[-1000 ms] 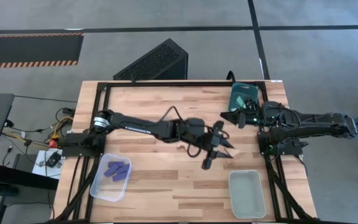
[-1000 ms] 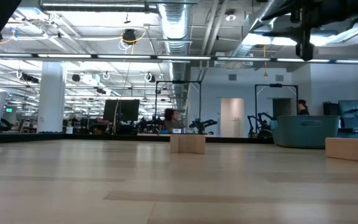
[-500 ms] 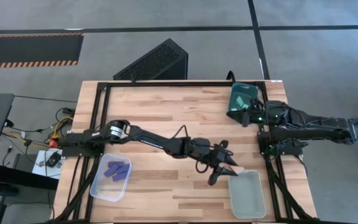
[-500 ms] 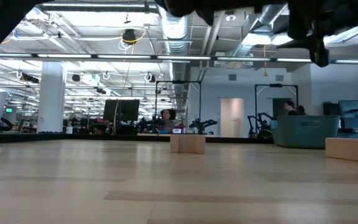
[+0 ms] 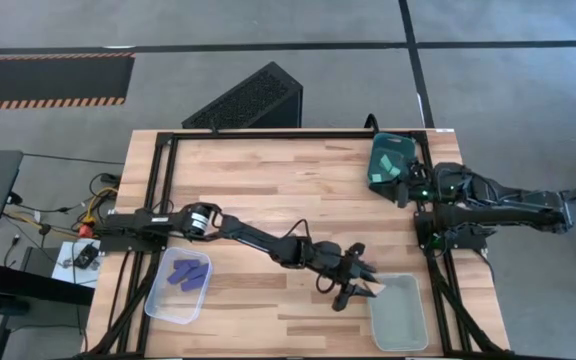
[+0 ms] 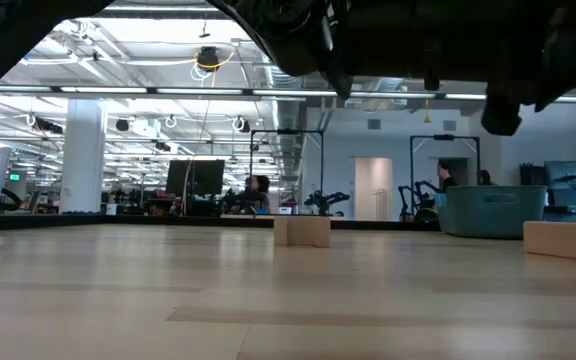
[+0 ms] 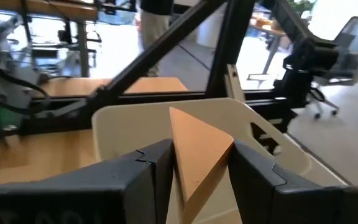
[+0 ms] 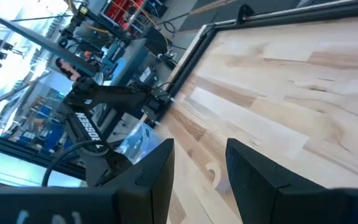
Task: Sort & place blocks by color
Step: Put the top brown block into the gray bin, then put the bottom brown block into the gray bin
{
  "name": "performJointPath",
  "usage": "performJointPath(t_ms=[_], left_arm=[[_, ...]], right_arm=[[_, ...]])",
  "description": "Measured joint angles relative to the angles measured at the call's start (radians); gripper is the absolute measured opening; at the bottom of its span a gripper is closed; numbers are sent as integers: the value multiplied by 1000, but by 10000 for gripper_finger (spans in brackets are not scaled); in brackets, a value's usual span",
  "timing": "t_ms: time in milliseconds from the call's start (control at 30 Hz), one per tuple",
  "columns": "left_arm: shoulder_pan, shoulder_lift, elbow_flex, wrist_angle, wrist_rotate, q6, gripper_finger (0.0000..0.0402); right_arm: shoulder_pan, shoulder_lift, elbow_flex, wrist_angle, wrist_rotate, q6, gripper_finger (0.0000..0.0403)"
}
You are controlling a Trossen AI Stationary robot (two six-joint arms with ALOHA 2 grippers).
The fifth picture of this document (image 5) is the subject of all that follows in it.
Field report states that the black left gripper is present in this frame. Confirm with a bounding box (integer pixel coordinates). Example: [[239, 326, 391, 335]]
[[309, 241, 381, 313]]

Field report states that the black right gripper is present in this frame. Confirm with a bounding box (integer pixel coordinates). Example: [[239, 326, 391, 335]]
[[369, 158, 440, 210]]

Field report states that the natural wood triangle block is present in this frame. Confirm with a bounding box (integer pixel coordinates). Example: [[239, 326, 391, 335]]
[[364, 280, 388, 298]]

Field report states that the blue rectangular block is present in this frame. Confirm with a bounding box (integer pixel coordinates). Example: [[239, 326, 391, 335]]
[[185, 264, 211, 283], [179, 275, 208, 293]]

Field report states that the long blue block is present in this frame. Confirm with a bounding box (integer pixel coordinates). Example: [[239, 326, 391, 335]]
[[166, 263, 193, 286]]

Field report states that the teal plastic bin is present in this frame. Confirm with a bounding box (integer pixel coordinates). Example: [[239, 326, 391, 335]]
[[366, 131, 418, 195]]

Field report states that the grey translucent plastic bin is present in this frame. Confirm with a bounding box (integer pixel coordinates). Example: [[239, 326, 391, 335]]
[[367, 272, 430, 353]]

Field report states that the black computer tower case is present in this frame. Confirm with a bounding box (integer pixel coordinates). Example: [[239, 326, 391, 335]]
[[181, 60, 305, 131]]

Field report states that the clear plastic bin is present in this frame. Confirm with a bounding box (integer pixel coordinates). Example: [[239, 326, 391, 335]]
[[143, 245, 215, 326]]

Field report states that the small black controller box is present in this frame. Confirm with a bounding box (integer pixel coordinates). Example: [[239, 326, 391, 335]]
[[72, 242, 101, 271]]

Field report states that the white paper sheet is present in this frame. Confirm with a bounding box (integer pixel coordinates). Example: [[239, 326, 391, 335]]
[[51, 239, 102, 290]]

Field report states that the black hazard-striped floor mat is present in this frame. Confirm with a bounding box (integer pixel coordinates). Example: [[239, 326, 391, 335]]
[[0, 51, 137, 112]]

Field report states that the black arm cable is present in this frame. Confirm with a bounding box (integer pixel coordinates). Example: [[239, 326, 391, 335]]
[[284, 217, 340, 296]]

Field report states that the black aluminium table frame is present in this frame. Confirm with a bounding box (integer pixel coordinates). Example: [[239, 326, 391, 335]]
[[83, 129, 510, 360]]

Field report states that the yellow cable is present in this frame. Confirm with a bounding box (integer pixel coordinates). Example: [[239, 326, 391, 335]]
[[83, 185, 120, 227]]

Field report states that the black floor cable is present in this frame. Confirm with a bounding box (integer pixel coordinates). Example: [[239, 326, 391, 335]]
[[0, 147, 127, 166]]

